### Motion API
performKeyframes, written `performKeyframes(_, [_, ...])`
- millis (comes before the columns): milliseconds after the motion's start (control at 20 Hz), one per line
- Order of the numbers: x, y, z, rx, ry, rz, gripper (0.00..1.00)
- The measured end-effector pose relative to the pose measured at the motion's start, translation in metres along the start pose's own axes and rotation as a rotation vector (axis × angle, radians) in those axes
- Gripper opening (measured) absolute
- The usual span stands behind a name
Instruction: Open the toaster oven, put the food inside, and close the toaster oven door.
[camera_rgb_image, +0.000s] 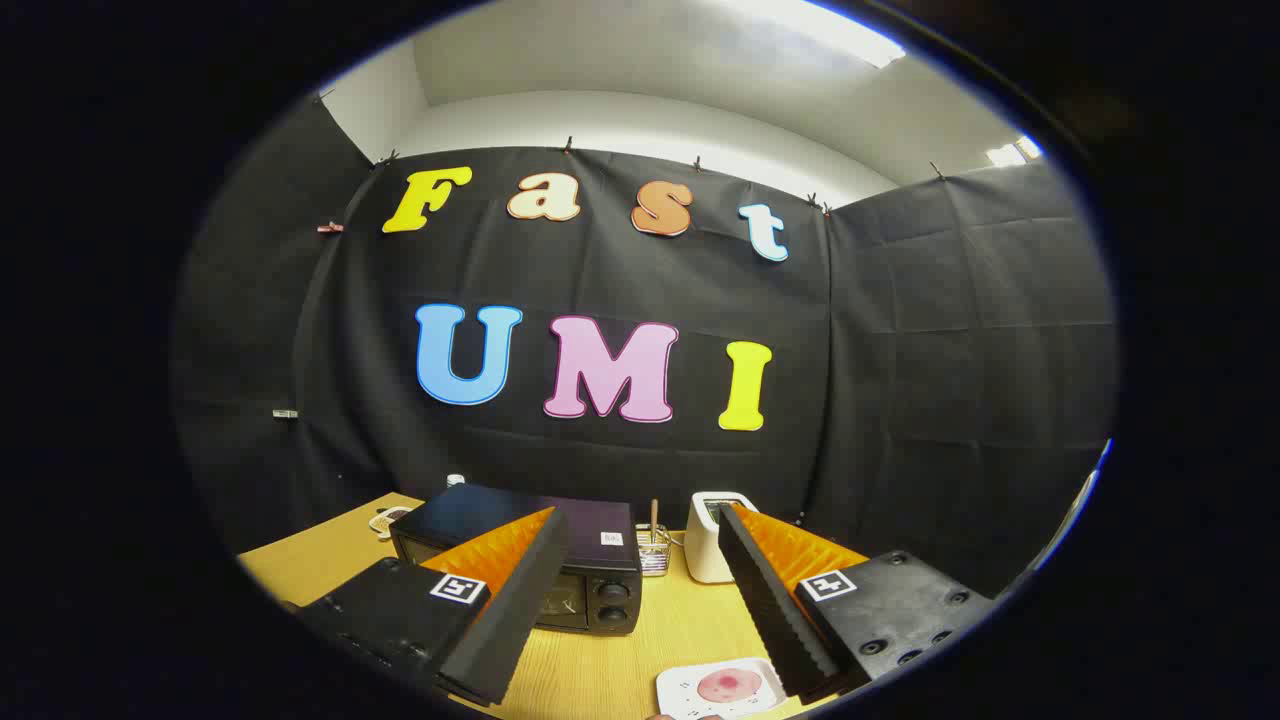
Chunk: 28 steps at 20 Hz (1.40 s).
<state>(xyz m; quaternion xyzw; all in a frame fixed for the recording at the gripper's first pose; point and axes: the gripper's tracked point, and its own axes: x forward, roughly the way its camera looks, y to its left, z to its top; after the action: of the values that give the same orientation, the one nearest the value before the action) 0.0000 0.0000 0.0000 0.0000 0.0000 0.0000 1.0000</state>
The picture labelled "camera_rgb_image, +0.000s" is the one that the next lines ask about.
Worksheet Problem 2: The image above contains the metal wire utensil holder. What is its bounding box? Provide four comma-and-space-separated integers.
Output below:
636, 523, 673, 578

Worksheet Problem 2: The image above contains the white square food tray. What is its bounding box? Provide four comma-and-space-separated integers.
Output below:
656, 657, 788, 720

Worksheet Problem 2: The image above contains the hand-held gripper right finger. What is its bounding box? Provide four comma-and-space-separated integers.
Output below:
717, 503, 996, 701

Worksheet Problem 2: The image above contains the black backdrop cloth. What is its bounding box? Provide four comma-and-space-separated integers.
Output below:
170, 95, 1119, 601

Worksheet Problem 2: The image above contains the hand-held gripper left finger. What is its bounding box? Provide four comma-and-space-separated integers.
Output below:
295, 505, 571, 708

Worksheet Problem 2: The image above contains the white bread toaster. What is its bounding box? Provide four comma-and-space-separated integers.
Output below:
684, 491, 759, 585

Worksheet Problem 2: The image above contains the long ceiling light panel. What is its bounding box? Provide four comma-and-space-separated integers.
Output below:
720, 0, 906, 69

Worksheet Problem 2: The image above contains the black toaster oven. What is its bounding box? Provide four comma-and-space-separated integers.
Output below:
388, 483, 643, 637

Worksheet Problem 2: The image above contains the small ceiling light panel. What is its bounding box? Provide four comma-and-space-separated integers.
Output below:
985, 135, 1043, 168

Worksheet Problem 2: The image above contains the pink round food slice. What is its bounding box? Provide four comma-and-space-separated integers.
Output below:
697, 668, 764, 704

